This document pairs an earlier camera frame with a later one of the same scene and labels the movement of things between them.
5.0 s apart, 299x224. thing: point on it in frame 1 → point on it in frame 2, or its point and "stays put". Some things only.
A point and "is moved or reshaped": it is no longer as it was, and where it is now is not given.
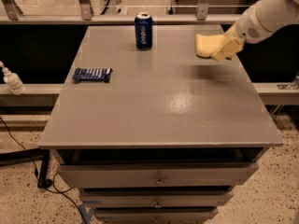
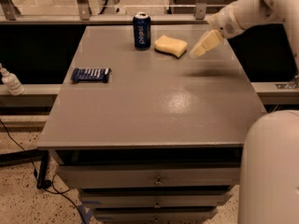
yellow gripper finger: (229, 50) → (209, 39)
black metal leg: (43, 180) stays put
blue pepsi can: (144, 31) stays put
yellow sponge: (206, 46) is moved or reshaped
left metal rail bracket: (12, 8) stays put
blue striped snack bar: (92, 75) stays put
